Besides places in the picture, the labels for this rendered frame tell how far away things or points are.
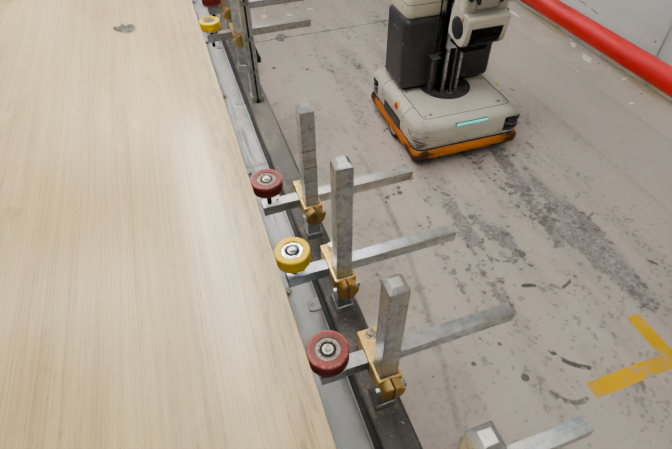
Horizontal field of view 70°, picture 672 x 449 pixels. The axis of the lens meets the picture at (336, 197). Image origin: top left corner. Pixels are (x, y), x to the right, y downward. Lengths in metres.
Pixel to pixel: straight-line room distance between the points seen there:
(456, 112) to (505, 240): 0.72
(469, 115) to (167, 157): 1.70
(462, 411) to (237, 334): 1.12
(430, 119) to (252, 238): 1.62
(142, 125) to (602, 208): 2.16
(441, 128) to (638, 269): 1.10
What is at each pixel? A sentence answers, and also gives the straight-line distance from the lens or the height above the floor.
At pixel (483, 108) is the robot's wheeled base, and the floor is 0.28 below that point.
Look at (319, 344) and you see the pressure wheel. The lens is 0.94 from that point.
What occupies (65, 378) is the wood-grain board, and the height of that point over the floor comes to 0.90.
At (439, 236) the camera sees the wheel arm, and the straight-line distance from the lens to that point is 1.22.
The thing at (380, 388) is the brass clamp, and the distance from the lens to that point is 0.99.
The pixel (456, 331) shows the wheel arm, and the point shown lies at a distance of 1.07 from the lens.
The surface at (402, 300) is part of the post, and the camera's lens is 0.77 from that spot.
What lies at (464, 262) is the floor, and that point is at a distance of 2.27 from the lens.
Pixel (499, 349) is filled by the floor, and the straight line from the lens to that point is 2.06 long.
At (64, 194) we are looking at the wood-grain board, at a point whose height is 0.90.
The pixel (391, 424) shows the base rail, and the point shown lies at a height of 0.70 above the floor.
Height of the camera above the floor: 1.73
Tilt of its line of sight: 44 degrees down
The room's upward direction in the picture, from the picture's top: 1 degrees counter-clockwise
